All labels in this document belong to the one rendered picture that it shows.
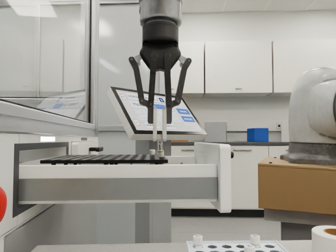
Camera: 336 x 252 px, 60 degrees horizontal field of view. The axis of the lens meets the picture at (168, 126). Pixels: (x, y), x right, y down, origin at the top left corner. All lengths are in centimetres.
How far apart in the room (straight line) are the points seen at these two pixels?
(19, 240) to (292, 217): 63
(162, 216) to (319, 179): 99
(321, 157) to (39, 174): 70
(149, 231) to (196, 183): 110
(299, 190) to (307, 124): 20
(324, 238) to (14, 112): 49
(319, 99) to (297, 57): 344
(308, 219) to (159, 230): 93
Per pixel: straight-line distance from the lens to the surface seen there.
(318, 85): 90
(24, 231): 57
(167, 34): 59
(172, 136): 147
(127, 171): 48
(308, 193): 80
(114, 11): 253
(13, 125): 50
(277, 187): 79
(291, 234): 90
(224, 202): 49
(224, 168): 48
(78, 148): 81
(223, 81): 399
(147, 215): 156
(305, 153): 90
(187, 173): 49
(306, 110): 90
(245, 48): 415
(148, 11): 61
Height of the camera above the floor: 94
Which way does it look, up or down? 3 degrees up
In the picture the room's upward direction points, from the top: straight up
